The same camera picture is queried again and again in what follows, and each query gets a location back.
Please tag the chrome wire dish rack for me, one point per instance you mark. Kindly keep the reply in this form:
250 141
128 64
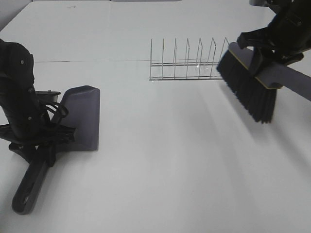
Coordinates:
203 67

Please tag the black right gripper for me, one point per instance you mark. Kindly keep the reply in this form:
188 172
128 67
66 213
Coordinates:
284 43

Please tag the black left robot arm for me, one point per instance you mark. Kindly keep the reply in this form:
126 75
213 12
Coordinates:
16 67

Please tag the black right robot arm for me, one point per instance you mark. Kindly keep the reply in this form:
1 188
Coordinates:
292 11

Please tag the purple hand brush black bristles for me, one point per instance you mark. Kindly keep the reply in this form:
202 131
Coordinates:
257 94

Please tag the purple plastic dustpan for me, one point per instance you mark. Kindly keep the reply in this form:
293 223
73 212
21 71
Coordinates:
83 104

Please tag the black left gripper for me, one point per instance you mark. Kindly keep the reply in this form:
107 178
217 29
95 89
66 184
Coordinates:
34 120

